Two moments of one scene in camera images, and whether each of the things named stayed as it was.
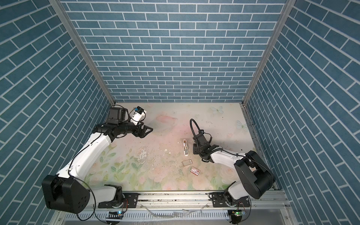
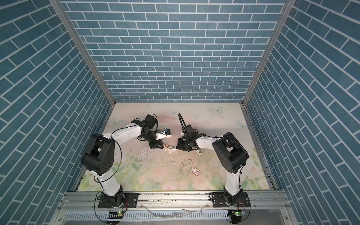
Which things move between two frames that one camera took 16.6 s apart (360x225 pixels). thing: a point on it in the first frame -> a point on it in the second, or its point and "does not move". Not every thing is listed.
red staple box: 194,170 does not move
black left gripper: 137,132 -> 155,144
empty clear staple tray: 187,162 does not move
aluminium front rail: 186,207 does not move
